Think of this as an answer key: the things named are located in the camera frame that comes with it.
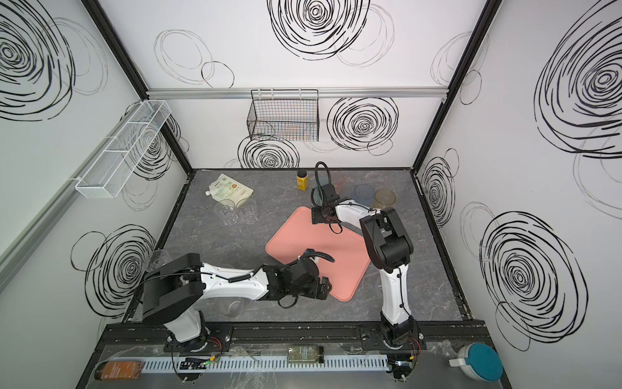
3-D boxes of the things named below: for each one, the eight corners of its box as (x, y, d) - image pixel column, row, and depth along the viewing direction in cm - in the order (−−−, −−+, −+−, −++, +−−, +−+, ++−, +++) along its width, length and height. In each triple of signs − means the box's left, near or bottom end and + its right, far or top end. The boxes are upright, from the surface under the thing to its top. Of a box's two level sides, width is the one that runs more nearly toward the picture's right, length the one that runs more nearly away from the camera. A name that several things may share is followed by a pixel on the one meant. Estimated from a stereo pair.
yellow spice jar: (296, 188, 115) (295, 174, 108) (302, 183, 118) (301, 168, 110) (303, 193, 114) (302, 178, 106) (309, 187, 116) (308, 173, 108)
